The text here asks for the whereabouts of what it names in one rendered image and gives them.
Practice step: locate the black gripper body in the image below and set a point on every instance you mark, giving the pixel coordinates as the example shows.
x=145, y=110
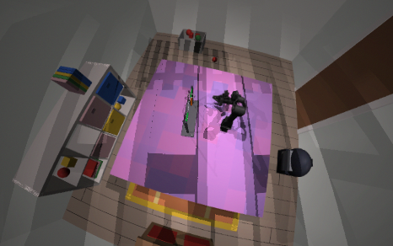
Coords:
x=224, y=100

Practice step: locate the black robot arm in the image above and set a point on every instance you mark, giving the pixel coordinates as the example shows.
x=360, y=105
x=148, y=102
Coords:
x=236, y=110

